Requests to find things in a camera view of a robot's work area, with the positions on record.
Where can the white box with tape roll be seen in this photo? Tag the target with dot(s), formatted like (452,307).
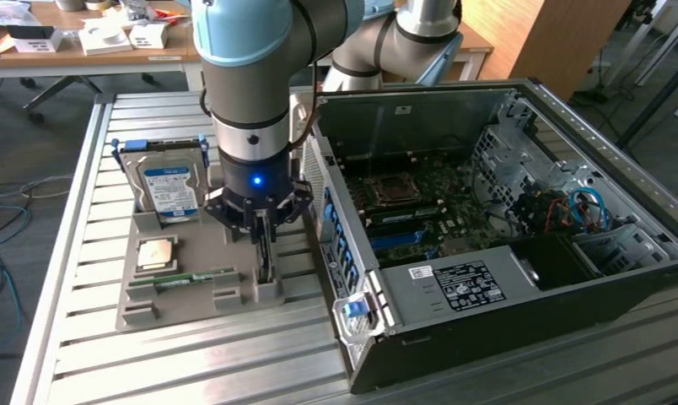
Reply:
(106,38)

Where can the installed green RAM stick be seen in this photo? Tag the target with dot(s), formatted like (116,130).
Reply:
(406,215)

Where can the wooden cabinet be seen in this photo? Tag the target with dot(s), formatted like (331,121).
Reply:
(542,42)

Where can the white box black lid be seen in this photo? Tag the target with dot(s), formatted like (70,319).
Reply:
(35,40)

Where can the metal CPU socket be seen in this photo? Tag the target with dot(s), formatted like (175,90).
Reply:
(394,187)

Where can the wooden desk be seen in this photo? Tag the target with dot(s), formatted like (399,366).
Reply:
(63,61)

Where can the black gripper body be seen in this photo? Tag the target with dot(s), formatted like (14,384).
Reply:
(254,177)

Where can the hard disk blue carrier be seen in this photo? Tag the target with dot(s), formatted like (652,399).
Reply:
(164,185)

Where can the silver CPU chip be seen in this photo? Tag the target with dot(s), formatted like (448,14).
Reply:
(154,255)

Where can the grey power supply unit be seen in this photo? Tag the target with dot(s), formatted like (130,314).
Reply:
(463,287)

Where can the small white box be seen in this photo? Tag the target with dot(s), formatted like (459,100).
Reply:
(147,36)

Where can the green motherboard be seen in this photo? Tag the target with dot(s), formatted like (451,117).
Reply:
(456,211)

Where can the desk leg with casters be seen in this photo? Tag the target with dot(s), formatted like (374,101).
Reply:
(58,90)

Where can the open black PC case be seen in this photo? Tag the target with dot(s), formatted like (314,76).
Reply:
(484,337)

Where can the grey parts rack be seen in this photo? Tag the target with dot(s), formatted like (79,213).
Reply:
(203,261)

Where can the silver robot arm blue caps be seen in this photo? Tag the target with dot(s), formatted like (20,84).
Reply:
(243,84)

